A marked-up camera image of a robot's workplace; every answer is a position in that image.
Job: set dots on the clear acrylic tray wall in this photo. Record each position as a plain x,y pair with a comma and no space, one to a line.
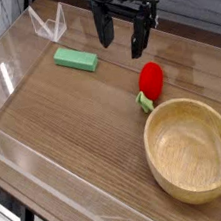
71,142

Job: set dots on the green rectangular block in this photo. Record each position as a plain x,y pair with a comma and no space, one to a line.
76,59

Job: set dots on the red plush strawberry toy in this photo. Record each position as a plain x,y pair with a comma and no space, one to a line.
150,85

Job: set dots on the wooden bowl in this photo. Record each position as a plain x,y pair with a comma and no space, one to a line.
182,139

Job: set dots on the clear acrylic corner bracket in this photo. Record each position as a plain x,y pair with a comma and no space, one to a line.
50,29

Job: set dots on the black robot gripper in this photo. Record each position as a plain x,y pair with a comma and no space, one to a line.
139,11

